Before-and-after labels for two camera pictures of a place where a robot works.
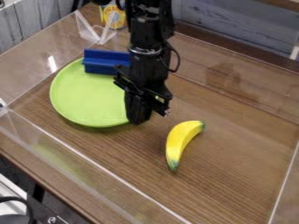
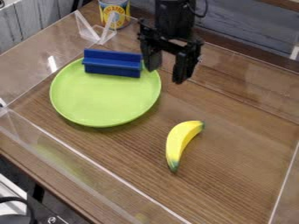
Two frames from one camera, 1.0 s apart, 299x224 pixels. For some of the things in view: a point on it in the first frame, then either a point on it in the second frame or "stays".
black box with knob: x=52 y=210 stays
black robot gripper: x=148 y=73 -> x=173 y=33
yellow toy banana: x=180 y=138 stays
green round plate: x=88 y=98 stays
